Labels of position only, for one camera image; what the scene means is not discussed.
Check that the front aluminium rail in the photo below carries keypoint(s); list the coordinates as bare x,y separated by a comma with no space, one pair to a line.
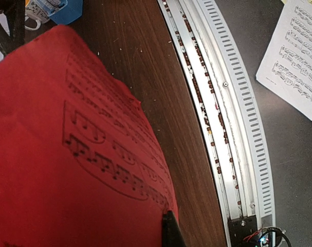
226,108

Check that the white mug orange inside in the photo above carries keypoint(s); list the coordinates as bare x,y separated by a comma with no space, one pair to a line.
35,12

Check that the white sheet music on floor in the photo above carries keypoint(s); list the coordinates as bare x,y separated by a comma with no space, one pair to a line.
286,68

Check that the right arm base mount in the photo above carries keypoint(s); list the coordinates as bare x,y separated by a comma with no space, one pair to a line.
245,232

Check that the red sheet music page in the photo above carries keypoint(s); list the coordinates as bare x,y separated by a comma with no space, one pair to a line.
79,162

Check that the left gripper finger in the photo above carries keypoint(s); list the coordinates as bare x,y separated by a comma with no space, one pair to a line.
171,234

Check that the black music stand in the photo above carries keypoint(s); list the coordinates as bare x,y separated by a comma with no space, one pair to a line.
14,12

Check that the blue metronome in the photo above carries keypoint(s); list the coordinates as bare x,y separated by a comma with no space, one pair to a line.
63,12

